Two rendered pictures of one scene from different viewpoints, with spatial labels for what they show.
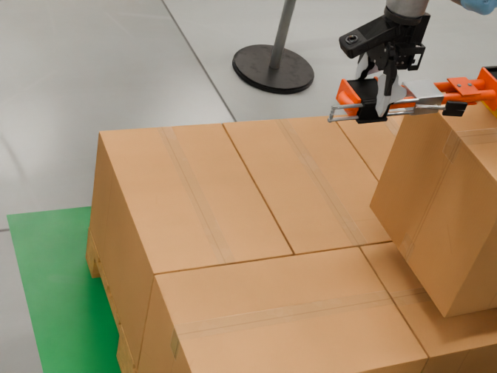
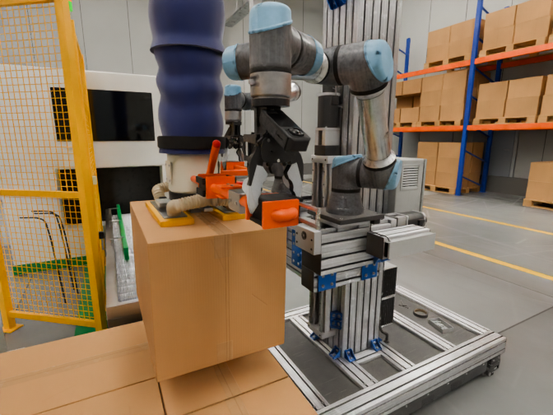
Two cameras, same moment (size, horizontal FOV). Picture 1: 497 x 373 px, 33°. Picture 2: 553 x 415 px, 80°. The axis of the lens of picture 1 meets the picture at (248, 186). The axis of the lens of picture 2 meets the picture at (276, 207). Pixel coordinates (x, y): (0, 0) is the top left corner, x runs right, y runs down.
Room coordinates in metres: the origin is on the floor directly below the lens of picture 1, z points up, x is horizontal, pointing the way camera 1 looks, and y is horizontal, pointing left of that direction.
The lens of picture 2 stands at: (1.41, 0.43, 1.33)
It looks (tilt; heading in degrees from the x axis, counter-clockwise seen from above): 12 degrees down; 273
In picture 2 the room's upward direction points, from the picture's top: straight up
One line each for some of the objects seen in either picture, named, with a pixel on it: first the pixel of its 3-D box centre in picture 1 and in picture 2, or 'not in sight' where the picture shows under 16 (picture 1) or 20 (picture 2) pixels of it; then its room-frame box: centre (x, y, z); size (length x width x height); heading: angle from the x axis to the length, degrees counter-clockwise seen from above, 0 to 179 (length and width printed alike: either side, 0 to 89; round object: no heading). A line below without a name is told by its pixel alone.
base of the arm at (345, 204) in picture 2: not in sight; (345, 199); (1.21, -0.90, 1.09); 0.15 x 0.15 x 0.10
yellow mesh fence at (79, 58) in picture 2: not in sight; (90, 170); (3.19, -2.35, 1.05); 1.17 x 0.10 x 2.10; 120
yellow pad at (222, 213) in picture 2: not in sight; (220, 202); (1.69, -0.75, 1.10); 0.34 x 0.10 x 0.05; 122
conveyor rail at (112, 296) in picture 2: not in sight; (110, 249); (2.80, -1.87, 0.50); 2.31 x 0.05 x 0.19; 120
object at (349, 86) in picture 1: (364, 98); (271, 209); (1.46, -0.18, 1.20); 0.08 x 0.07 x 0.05; 122
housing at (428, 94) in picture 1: (420, 97); (246, 200); (1.52, -0.30, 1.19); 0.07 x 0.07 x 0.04; 32
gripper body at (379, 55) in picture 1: (398, 38); (269, 132); (1.46, -0.21, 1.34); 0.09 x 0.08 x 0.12; 121
